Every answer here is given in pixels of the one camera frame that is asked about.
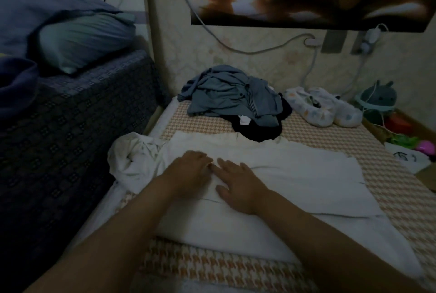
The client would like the person's right hand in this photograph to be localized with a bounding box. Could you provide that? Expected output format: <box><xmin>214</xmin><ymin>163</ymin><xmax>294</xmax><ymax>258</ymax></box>
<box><xmin>208</xmin><ymin>158</ymin><xmax>273</xmax><ymax>217</ymax></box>

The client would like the person's left hand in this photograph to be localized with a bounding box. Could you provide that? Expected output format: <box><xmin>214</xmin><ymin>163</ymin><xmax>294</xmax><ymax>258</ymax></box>
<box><xmin>158</xmin><ymin>150</ymin><xmax>215</xmax><ymax>200</ymax></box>

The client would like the black garment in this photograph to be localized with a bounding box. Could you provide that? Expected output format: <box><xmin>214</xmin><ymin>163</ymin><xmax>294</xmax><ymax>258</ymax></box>
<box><xmin>221</xmin><ymin>95</ymin><xmax>294</xmax><ymax>143</ymax></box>

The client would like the cream long-sleeve shirt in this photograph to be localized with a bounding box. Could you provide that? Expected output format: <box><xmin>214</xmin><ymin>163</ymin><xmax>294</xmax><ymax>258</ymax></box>
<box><xmin>108</xmin><ymin>130</ymin><xmax>426</xmax><ymax>280</ymax></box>

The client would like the pile of grey-blue clothes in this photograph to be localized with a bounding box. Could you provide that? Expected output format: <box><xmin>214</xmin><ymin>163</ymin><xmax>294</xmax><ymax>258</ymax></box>
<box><xmin>178</xmin><ymin>64</ymin><xmax>283</xmax><ymax>128</ymax></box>

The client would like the person's right forearm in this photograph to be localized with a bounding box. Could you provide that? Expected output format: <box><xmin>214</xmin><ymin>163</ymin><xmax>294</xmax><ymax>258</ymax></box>
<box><xmin>258</xmin><ymin>193</ymin><xmax>426</xmax><ymax>293</ymax></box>

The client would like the person's left forearm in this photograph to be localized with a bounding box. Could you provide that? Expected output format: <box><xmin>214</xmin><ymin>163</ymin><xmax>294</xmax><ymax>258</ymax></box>
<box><xmin>27</xmin><ymin>187</ymin><xmax>185</xmax><ymax>293</ymax></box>

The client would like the dark patterned bed cover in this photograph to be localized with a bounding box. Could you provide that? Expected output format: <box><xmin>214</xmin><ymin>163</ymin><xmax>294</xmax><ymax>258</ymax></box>
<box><xmin>0</xmin><ymin>49</ymin><xmax>164</xmax><ymax>293</ymax></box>

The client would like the teal round bunny lamp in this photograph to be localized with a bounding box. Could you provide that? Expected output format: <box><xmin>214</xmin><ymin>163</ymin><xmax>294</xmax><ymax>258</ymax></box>
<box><xmin>359</xmin><ymin>80</ymin><xmax>398</xmax><ymax>113</ymax></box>

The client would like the grey-green pillow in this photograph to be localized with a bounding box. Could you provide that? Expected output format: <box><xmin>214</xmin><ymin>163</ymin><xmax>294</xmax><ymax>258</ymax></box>
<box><xmin>37</xmin><ymin>13</ymin><xmax>137</xmax><ymax>75</ymax></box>

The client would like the white printed card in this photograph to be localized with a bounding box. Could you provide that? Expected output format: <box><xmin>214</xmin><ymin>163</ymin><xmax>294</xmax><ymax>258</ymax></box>
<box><xmin>385</xmin><ymin>141</ymin><xmax>431</xmax><ymax>174</ymax></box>

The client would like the red toy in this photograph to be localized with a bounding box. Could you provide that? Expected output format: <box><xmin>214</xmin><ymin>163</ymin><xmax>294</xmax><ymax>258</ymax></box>
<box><xmin>385</xmin><ymin>113</ymin><xmax>413</xmax><ymax>133</ymax></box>

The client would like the green toy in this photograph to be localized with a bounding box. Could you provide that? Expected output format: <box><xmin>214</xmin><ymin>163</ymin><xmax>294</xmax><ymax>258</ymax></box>
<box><xmin>391</xmin><ymin>134</ymin><xmax>420</xmax><ymax>149</ymax></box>

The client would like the wooden bedside tray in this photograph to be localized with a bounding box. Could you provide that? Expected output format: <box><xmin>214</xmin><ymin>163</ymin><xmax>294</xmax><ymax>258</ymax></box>
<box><xmin>361</xmin><ymin>108</ymin><xmax>436</xmax><ymax>191</ymax></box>

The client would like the pink ball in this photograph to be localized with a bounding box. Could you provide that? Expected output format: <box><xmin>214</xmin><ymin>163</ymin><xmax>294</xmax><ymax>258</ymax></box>
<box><xmin>417</xmin><ymin>141</ymin><xmax>436</xmax><ymax>157</ymax></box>

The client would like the blue folded blanket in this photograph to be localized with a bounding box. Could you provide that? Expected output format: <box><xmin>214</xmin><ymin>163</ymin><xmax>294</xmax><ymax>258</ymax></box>
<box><xmin>0</xmin><ymin>56</ymin><xmax>38</xmax><ymax>120</ymax></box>

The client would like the white charger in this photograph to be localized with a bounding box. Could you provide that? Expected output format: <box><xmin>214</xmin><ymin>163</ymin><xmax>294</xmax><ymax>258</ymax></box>
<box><xmin>360</xmin><ymin>27</ymin><xmax>382</xmax><ymax>55</ymax></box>

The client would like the blue pillow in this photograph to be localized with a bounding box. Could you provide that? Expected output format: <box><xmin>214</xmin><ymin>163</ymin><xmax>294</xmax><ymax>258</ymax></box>
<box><xmin>0</xmin><ymin>0</ymin><xmax>120</xmax><ymax>58</ymax></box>

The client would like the long white cable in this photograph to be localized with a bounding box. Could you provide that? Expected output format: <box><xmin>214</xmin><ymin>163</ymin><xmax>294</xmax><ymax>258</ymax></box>
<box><xmin>167</xmin><ymin>0</ymin><xmax>321</xmax><ymax>55</ymax></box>

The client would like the thin white charger cable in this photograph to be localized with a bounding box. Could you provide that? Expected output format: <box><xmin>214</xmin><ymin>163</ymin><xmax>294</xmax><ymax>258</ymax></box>
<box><xmin>339</xmin><ymin>51</ymin><xmax>374</xmax><ymax>97</ymax></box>

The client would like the grey wall socket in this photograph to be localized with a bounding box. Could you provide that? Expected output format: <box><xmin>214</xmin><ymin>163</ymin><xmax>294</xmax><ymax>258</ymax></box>
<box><xmin>322</xmin><ymin>30</ymin><xmax>348</xmax><ymax>53</ymax></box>

